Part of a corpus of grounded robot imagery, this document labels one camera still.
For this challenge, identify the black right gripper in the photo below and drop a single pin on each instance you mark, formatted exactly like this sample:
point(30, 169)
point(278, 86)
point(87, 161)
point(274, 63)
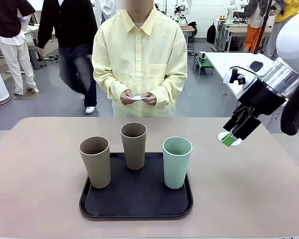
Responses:
point(261, 99)

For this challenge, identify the mint green plastic cup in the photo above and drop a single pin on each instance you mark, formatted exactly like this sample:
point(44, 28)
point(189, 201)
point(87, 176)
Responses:
point(175, 171)

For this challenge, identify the dark brown plastic cup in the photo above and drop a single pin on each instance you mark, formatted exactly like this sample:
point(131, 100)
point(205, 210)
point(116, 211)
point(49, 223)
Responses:
point(134, 154)

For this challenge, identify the person's left forearm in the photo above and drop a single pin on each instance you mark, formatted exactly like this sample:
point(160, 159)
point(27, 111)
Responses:
point(169, 87)

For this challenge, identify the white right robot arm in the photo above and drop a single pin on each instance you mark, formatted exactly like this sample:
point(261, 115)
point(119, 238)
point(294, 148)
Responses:
point(289, 44)

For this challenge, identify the person's right forearm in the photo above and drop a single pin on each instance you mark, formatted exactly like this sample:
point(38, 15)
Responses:
point(107, 84)

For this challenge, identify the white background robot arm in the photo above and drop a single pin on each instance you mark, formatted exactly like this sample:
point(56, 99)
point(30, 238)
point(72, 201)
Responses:
point(230, 12)
point(182, 8)

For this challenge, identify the person's left hand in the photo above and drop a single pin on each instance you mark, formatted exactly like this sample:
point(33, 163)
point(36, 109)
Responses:
point(150, 100)

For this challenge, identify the person's right hand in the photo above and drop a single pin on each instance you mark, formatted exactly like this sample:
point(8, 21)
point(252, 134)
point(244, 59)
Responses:
point(127, 99)

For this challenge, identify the green bench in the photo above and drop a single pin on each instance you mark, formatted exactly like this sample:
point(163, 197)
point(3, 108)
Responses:
point(205, 65)

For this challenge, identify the small white green device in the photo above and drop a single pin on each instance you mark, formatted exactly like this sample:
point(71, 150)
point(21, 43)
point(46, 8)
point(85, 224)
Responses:
point(202, 57)

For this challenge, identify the person in orange trousers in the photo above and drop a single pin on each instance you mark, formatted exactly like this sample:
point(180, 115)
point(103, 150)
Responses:
point(253, 37)

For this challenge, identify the black hanging bag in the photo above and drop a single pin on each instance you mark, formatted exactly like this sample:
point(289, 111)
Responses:
point(211, 33)

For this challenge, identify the black stand pole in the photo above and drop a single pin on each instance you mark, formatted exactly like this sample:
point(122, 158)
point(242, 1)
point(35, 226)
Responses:
point(263, 25)

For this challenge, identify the person in yellow jacket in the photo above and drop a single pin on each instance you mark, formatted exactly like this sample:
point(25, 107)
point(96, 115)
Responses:
point(286, 12)

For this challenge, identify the black plastic serving tray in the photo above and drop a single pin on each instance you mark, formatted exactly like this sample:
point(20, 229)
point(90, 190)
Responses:
point(139, 199)

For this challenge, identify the person in yellow shirt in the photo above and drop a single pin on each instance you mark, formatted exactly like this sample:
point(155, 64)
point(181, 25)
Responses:
point(139, 49)

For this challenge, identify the tan plastic cup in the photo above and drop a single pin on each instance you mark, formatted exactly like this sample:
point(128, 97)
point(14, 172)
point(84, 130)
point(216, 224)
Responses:
point(97, 169)

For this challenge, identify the person in black cardigan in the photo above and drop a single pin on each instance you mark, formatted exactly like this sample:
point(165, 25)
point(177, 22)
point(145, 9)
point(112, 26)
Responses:
point(72, 30)

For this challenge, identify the grey step stool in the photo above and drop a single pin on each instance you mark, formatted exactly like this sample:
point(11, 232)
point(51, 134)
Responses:
point(36, 57)

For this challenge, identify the person in white trousers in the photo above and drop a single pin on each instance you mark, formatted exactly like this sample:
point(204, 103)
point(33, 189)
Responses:
point(12, 49)

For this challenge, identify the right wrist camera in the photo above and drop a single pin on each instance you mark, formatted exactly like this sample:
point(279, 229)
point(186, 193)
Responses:
point(235, 76)

